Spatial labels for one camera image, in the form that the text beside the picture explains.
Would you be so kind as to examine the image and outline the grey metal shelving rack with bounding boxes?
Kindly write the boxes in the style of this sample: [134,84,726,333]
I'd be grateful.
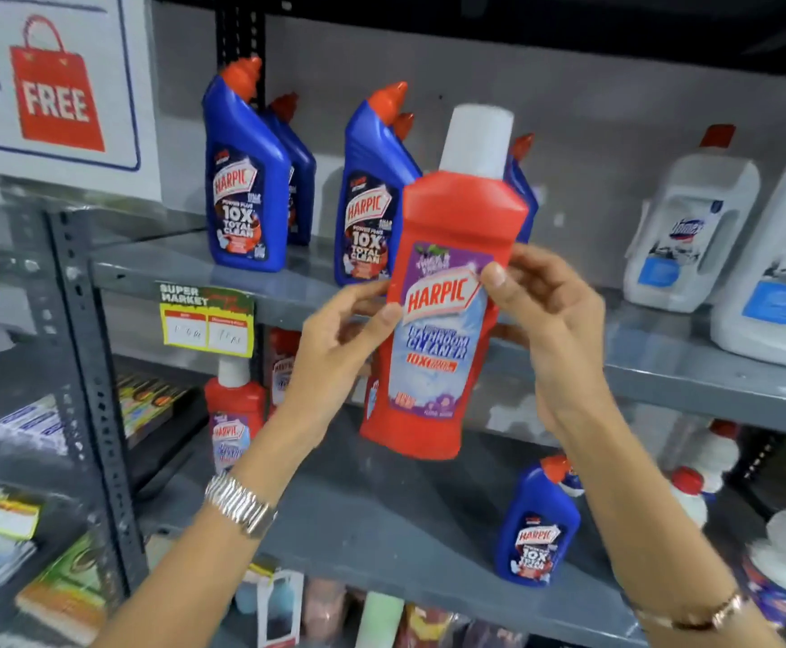
[0,0,786,648]

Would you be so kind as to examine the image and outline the person's left forearm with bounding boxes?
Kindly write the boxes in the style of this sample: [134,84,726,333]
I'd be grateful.
[92,413,330,648]

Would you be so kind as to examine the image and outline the yellow green shelf price label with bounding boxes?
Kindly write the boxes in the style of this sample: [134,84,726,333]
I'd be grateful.
[158,282,257,360]

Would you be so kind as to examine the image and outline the colourful flat boxes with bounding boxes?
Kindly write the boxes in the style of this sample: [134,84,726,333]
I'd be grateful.
[116,373,190,441]

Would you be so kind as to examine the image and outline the silver metal wristwatch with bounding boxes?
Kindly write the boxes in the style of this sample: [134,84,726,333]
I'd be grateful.
[204,473,279,540]

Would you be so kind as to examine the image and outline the white carded product pack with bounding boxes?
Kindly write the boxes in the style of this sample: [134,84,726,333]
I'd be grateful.
[256,570,305,648]

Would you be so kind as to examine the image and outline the pink bottle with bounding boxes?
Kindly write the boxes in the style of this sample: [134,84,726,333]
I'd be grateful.
[302,577,348,643]

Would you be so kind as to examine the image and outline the white promotional sign red bag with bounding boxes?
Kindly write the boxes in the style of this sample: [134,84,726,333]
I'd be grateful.
[0,0,163,202]

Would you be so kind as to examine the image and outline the red bathroom cleaner bottle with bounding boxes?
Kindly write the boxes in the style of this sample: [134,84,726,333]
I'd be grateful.
[359,104,530,461]
[204,357,267,477]
[268,328,303,414]

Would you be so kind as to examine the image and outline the person's right forearm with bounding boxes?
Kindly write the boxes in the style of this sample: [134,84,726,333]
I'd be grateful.
[547,405,786,648]

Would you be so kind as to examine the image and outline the green scrub sponge packs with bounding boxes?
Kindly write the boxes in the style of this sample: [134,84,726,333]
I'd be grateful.
[14,531,122,646]

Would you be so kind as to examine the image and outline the white bleach bottle red cap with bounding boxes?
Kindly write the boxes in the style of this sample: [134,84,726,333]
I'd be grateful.
[623,124,763,314]

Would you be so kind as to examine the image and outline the person's left hand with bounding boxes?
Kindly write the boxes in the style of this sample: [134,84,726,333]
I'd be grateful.
[278,279,405,446]

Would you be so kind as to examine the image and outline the pale green bottle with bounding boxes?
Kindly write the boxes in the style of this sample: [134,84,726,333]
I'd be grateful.
[355,591,405,648]

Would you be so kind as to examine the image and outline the thin gold bracelet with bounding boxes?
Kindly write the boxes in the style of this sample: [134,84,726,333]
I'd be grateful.
[629,590,752,632]

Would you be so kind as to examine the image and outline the person's right hand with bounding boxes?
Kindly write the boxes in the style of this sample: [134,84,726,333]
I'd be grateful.
[479,244,610,436]

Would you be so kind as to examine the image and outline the white blue packets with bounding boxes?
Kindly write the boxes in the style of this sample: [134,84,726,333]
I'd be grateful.
[0,394,71,457]

